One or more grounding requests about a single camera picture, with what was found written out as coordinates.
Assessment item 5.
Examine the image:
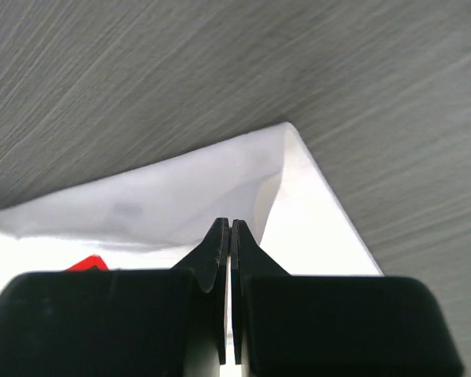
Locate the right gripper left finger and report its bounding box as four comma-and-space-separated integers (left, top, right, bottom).
0, 218, 230, 376

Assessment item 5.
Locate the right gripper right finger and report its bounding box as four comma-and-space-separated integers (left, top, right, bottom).
230, 220, 463, 376

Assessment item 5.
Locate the white Coca-Cola t-shirt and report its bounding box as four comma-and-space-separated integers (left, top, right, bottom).
0, 121, 385, 377

